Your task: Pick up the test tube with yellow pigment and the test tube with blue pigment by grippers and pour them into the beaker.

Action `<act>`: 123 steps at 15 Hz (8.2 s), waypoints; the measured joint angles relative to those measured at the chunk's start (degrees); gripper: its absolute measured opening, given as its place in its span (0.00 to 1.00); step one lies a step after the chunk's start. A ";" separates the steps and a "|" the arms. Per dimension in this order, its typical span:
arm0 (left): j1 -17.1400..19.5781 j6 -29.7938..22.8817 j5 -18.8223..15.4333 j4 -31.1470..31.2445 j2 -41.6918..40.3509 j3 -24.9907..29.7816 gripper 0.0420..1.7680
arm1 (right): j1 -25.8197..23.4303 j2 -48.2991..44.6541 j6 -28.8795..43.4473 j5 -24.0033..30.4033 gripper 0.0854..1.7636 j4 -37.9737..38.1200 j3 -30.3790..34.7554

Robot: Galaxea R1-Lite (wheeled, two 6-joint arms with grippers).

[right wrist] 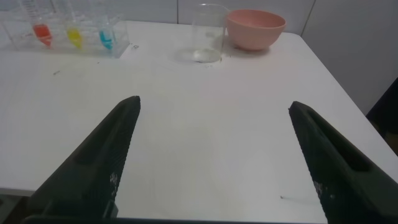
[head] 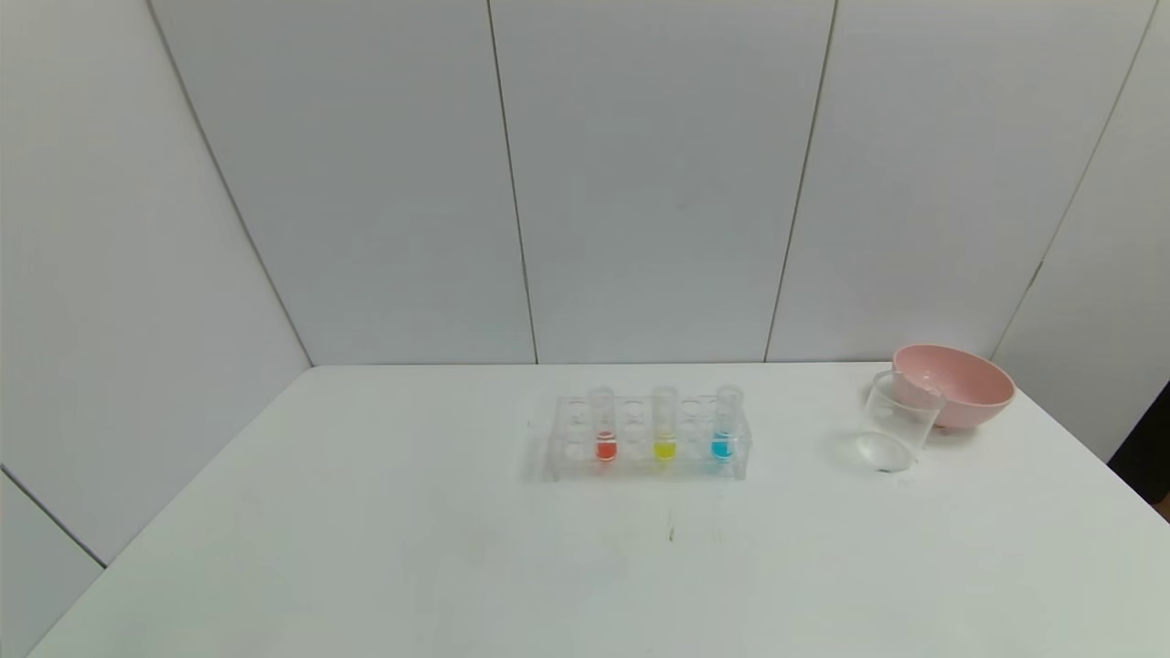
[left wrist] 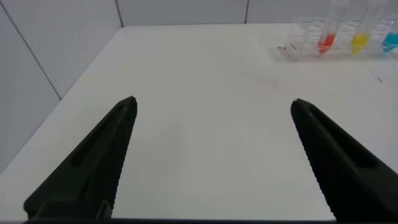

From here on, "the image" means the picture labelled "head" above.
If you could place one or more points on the test tube with yellow pigment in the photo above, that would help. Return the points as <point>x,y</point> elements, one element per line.
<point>664,449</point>

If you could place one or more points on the test tube with blue pigment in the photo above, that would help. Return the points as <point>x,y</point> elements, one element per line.
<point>722,448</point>

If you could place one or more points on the test tube with red pigment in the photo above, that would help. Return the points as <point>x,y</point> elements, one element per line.
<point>604,449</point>

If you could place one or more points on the clear plastic test tube rack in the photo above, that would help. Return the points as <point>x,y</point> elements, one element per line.
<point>640,457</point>

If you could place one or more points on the clear glass beaker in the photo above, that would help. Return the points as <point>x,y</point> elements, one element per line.
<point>891,429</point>

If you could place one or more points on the pink bowl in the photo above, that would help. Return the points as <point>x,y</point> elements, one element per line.
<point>969,388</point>

